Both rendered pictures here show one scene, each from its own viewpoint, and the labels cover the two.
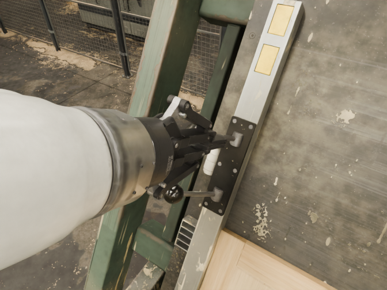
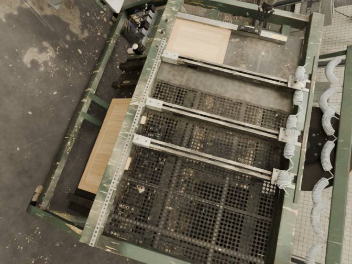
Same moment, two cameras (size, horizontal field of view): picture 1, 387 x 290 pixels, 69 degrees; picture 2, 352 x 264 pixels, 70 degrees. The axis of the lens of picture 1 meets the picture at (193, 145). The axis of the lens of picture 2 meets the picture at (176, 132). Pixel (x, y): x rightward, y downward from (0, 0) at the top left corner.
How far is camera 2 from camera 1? 1.89 m
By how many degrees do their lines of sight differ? 12
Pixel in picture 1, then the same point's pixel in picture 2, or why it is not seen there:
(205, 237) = (229, 26)
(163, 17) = (282, 13)
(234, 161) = (251, 31)
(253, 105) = (264, 34)
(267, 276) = (223, 41)
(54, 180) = not seen: outside the picture
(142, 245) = (213, 11)
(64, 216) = not seen: outside the picture
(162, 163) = (268, 6)
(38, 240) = not seen: outside the picture
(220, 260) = (223, 31)
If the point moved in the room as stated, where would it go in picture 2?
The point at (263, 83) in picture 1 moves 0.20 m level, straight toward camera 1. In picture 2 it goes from (269, 35) to (262, 25)
